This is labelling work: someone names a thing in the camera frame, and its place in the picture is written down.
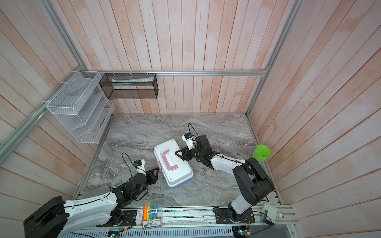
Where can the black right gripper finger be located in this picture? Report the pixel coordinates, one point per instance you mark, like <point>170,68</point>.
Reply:
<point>182,150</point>
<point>184,157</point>

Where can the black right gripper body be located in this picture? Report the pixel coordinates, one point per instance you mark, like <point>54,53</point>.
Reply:
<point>195,153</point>

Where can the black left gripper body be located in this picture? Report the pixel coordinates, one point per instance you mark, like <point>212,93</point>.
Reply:
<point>135,196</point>

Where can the white toolbox lid pink handle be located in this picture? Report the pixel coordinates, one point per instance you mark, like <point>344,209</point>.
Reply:
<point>174,169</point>

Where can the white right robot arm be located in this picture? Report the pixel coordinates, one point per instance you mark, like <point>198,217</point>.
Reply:
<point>253,181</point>

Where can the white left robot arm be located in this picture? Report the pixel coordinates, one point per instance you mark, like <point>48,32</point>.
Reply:
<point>57,217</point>

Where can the highlighter marker pack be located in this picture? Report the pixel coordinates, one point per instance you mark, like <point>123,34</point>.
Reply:
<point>151,218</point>

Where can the green plastic goblet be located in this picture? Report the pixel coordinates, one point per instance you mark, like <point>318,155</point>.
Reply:
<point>261,153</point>

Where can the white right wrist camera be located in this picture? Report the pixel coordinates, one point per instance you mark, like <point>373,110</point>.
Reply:
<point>187,138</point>

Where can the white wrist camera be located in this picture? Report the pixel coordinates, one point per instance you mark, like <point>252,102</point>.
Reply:
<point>187,138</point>
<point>140,166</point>

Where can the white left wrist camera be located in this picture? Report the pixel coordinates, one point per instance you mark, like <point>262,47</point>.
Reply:
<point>140,166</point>

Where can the horizontal aluminium wall rail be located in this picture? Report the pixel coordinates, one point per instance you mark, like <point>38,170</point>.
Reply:
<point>219,72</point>

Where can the white box on rail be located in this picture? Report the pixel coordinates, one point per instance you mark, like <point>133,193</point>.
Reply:
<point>270,214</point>

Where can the black wire mesh basket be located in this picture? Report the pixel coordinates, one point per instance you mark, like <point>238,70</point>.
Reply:
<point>128,86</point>

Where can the white wire mesh shelf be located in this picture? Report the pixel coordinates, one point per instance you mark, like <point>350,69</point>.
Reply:
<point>81,109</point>

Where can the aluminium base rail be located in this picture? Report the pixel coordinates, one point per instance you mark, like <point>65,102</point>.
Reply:
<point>198,222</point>

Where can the left aluminium frame rail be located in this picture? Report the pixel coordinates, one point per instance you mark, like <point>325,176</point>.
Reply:
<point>20,134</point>

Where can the right aluminium frame post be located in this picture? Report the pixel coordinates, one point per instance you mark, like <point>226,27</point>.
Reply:
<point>279,45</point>

